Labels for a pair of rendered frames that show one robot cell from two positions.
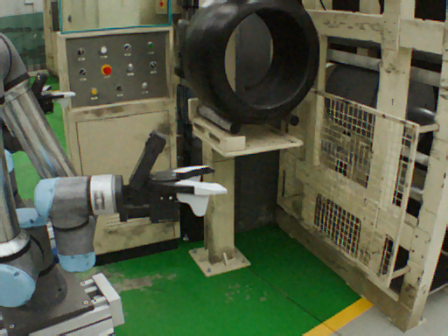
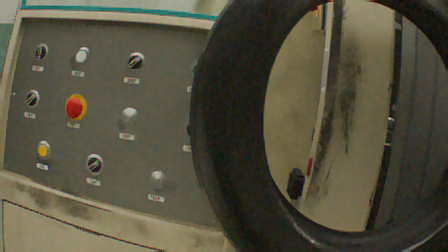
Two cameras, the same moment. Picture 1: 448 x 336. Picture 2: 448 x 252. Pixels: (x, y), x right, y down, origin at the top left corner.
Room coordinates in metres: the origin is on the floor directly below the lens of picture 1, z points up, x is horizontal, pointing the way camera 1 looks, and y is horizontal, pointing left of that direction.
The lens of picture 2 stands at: (0.30, -0.54, 1.20)
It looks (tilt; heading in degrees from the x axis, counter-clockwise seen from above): 3 degrees down; 24
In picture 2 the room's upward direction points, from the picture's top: 10 degrees clockwise
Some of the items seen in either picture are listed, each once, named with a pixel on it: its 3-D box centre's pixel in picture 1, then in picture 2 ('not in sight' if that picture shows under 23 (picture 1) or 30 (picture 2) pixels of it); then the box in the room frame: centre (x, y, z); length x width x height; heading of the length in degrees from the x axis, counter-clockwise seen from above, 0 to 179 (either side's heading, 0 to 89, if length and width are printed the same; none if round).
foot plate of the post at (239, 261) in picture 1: (219, 255); not in sight; (2.06, 0.03, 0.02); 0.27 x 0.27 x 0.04; 25
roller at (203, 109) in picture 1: (217, 118); not in sight; (1.78, 0.03, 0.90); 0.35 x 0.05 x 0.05; 25
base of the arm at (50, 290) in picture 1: (35, 277); not in sight; (0.81, 0.47, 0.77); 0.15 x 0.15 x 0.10
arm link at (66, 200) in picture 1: (65, 199); not in sight; (0.70, 0.30, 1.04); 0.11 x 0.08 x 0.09; 100
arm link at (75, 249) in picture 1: (75, 238); not in sight; (0.72, 0.30, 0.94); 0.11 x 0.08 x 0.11; 10
